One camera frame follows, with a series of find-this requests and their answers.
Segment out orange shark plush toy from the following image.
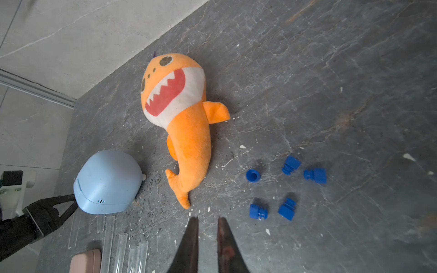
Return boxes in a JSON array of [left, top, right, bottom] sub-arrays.
[[141, 53, 231, 209]]

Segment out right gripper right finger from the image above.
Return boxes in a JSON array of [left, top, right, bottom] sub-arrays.
[[217, 217, 250, 273]]

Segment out removed blue stopper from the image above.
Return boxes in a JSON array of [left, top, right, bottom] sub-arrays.
[[282, 155, 301, 175], [303, 168, 327, 184], [246, 169, 261, 183], [278, 198, 297, 221], [249, 204, 268, 220]]

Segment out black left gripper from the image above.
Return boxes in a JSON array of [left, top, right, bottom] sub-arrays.
[[1, 194, 78, 261]]

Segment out light blue plastic cup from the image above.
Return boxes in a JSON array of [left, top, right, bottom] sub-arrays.
[[74, 150, 146, 215]]

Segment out pink rectangular case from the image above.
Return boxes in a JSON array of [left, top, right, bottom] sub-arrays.
[[69, 249, 101, 273]]

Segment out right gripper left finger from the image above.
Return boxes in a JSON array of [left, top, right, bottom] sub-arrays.
[[167, 217, 199, 273]]

